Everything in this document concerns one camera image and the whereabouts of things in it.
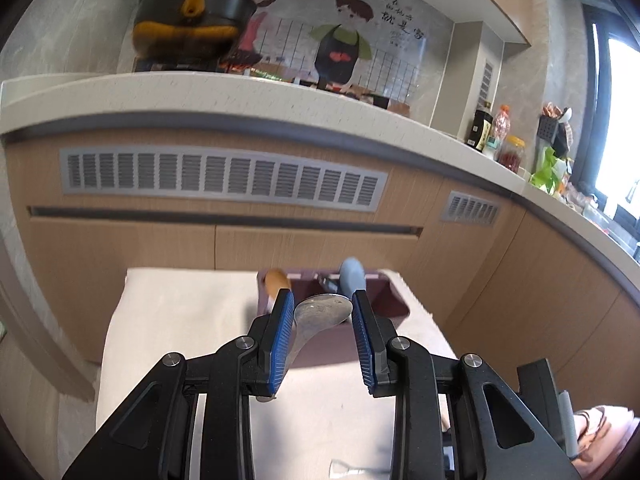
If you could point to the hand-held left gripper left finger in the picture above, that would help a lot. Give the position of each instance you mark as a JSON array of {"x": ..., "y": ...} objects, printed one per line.
[{"x": 280, "y": 345}]

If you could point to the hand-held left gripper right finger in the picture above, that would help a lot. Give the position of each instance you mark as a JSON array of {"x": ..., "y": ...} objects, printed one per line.
[{"x": 364, "y": 345}]

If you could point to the purple plastic utensil bin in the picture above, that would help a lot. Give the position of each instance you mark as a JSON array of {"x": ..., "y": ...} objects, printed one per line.
[{"x": 330, "y": 350}]

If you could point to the round metal spoon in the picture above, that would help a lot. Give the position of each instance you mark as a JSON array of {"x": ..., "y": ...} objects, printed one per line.
[{"x": 322, "y": 312}]

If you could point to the wooden spoon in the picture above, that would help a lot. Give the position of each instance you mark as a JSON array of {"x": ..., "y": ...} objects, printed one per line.
[{"x": 276, "y": 282}]

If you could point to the blue plastic spoon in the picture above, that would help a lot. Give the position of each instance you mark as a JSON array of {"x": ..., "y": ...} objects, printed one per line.
[{"x": 352, "y": 272}]

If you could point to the white cloth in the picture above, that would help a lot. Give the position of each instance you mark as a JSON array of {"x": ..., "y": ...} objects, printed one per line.
[{"x": 190, "y": 320}]

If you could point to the wooden kitchen cabinet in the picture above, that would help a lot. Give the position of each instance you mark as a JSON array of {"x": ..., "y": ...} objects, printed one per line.
[{"x": 300, "y": 250}]

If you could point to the short grey vent grille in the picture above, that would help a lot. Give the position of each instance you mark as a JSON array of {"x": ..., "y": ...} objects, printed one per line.
[{"x": 470, "y": 208}]

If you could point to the long grey vent grille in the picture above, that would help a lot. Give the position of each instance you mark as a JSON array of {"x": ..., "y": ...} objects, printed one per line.
[{"x": 225, "y": 180}]

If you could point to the green plastic bag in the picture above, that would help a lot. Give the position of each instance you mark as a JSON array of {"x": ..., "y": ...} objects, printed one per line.
[{"x": 547, "y": 172}]

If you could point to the red filled jar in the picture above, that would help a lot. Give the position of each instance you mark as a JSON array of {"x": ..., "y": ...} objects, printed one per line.
[{"x": 511, "y": 156}]

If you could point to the white stone countertop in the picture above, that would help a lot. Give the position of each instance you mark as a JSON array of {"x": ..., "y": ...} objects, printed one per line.
[{"x": 250, "y": 105}]

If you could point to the dark sauce bottle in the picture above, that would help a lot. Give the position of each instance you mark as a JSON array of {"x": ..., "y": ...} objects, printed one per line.
[{"x": 480, "y": 132}]

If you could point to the orange cap clear bottle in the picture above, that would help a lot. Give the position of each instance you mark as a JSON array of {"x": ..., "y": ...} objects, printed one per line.
[{"x": 500, "y": 130}]

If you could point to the window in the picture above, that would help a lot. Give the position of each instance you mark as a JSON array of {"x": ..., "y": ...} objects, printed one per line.
[{"x": 620, "y": 125}]

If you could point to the induction cooker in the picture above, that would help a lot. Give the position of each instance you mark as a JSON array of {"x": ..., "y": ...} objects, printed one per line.
[{"x": 170, "y": 65}]

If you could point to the grey wall utensil holder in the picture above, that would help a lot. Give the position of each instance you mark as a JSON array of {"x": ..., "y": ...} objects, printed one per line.
[{"x": 547, "y": 129}]

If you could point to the cartoon figure wall poster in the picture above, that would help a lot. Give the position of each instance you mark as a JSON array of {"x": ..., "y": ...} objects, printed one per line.
[{"x": 390, "y": 60}]

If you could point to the white wall vent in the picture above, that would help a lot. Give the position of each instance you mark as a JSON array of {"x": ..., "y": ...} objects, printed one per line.
[{"x": 488, "y": 82}]

